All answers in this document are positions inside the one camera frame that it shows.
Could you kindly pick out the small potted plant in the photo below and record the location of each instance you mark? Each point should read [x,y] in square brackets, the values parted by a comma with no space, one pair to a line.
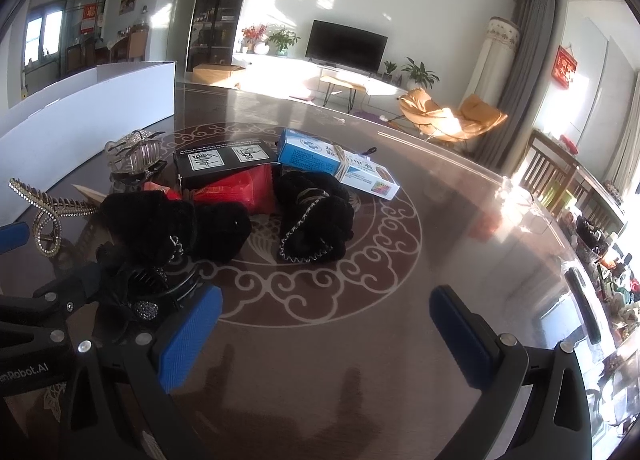
[389,71]

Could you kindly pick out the grey curtain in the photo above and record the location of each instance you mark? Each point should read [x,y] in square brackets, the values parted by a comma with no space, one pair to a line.
[522,75]

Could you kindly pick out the black printed box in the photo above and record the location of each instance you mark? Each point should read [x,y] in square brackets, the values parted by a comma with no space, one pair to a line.
[225,160]

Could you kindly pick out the black rhinestone hair claw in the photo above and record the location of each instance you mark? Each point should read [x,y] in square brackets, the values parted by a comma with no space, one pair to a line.
[145,297]

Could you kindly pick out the covered standing air conditioner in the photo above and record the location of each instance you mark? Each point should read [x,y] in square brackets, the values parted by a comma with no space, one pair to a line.
[492,60]

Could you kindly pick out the red wall hanging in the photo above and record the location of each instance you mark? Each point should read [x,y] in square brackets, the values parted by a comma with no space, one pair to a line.
[565,67]

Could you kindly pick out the white television cabinet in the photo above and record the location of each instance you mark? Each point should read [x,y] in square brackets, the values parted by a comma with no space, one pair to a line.
[295,67]

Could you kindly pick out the white curtain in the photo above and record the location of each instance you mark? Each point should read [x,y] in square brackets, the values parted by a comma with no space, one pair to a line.
[627,140]

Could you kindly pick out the silver bow hair clip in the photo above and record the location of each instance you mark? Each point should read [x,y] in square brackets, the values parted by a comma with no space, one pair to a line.
[137,150]

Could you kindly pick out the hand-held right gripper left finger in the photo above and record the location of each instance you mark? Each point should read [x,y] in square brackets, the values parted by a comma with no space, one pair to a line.
[192,335]

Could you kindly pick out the small hairpin-leg table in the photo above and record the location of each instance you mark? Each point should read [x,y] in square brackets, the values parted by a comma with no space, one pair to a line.
[342,85]

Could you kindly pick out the orange lounge chair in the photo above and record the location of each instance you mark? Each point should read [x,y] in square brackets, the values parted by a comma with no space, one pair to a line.
[450,117]

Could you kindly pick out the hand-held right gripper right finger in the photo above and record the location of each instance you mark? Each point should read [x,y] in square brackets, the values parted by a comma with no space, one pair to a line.
[462,335]

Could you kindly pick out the black flat television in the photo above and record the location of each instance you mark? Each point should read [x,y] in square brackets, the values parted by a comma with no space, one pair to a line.
[346,47]

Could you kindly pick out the white storage box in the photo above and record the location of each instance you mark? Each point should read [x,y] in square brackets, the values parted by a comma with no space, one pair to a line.
[75,125]

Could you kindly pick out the red flowers in vase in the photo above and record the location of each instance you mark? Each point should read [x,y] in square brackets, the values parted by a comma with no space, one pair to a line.
[255,37]

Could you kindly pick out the cardboard box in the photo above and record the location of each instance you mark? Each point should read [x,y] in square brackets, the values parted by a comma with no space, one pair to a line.
[217,72]

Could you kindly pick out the blue and white box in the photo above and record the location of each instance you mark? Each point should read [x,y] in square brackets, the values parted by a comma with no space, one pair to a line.
[310,150]

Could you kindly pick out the tan wooden stick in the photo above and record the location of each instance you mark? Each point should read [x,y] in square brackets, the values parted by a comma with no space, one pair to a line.
[90,193]

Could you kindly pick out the rhinestone ribbon hair clip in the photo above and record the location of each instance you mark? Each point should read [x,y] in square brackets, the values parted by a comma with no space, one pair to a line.
[47,212]

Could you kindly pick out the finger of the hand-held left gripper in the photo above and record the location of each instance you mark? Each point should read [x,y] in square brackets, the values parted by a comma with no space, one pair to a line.
[12,236]
[82,284]

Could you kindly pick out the purple floor mat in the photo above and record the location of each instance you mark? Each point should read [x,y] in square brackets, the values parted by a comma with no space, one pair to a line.
[372,115]

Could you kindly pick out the large leafy potted plant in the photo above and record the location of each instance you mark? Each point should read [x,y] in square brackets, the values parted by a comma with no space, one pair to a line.
[419,72]

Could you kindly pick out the dark glass display cabinet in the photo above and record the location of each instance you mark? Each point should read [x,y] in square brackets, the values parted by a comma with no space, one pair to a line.
[215,15]

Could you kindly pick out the brown wooden chair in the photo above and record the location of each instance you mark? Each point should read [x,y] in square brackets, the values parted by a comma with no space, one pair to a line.
[545,160]

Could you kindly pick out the dark patterned glass desktop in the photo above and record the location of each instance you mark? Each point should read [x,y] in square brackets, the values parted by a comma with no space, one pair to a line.
[350,340]

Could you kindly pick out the cluttered side table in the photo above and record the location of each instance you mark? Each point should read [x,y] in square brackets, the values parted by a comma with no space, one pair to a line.
[600,240]

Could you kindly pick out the red door sign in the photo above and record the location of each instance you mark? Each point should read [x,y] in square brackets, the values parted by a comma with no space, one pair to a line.
[89,18]

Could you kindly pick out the green potted plant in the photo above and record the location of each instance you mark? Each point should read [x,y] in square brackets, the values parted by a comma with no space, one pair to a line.
[282,40]

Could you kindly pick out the tan dining chair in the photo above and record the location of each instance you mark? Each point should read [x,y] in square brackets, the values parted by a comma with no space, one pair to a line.
[120,50]

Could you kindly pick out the red snack packet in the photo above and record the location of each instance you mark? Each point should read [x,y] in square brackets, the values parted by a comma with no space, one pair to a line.
[235,190]

